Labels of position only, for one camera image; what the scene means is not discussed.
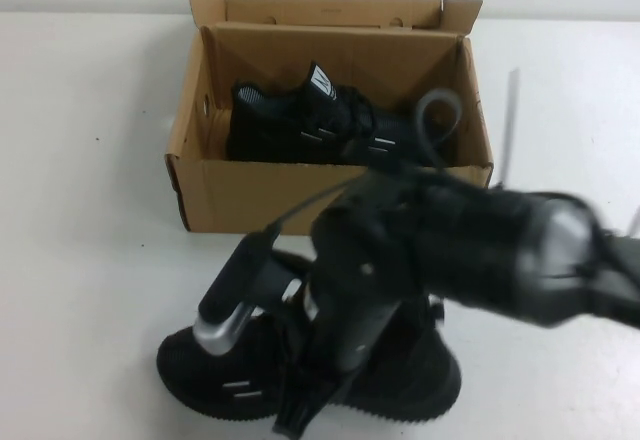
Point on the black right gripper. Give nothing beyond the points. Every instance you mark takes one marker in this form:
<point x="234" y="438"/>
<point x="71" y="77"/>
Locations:
<point x="360" y="240"/>

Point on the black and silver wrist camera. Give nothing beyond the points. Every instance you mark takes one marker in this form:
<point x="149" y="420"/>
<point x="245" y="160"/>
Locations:
<point x="225" y="305"/>

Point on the black knit sneaker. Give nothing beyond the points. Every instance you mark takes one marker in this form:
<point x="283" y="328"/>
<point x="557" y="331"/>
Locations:
<point x="200" y="375"/>
<point x="270" y="125"/>

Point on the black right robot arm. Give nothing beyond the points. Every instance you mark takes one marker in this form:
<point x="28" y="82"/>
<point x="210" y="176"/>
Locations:
<point x="500" y="240"/>

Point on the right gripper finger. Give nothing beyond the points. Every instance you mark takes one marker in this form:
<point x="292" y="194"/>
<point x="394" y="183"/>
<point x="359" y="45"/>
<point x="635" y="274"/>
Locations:
<point x="296" y="402"/>

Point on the brown cardboard shoe box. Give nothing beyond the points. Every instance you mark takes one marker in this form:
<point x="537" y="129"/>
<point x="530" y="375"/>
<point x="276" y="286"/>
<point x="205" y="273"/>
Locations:
<point x="240" y="195"/>

